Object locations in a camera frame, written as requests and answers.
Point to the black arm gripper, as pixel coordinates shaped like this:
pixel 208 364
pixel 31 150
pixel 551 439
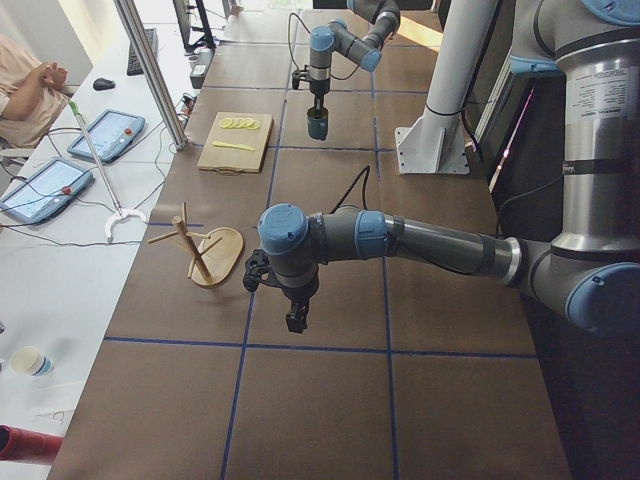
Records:
pixel 318 90

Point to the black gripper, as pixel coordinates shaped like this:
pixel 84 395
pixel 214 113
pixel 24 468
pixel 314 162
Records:
pixel 296 293

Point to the dark teal mug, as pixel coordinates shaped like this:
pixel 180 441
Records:
pixel 317 123

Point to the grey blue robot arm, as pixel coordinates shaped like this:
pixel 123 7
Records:
pixel 334 37
pixel 589 273

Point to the wooden cup storage rack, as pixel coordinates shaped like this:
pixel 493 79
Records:
pixel 213 255

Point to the white paper cup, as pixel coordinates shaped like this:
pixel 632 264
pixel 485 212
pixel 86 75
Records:
pixel 31 361

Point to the person's hand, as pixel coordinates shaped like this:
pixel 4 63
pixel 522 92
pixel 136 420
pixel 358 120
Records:
pixel 51 75

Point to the wooden cutting board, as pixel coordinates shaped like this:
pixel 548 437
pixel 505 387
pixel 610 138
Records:
pixel 231 160

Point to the yellow plastic knife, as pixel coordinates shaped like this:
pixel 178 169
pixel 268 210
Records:
pixel 221 144

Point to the grey power strip box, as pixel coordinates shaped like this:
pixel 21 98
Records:
pixel 200 63

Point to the white reacher grabber stick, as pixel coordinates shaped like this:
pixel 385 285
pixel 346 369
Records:
pixel 120 213

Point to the far blue teach pendant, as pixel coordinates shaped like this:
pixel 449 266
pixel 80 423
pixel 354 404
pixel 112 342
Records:
pixel 113 131

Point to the blue teach pendant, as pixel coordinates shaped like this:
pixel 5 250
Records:
pixel 113 131
pixel 47 192

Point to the black computer mouse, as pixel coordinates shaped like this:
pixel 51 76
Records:
pixel 102 84

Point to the near blue teach pendant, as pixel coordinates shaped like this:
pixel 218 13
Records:
pixel 47 192

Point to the person in peach shirt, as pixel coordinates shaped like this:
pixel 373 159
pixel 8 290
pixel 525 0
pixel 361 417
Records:
pixel 27 109

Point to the red cylinder object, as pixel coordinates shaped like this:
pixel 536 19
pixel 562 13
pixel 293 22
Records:
pixel 26 446

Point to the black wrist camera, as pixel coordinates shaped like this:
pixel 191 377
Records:
pixel 258 271

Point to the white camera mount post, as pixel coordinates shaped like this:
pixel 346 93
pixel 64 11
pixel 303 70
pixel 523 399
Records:
pixel 434 144

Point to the aluminium frame post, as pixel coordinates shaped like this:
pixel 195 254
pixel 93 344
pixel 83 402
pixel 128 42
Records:
pixel 134 28

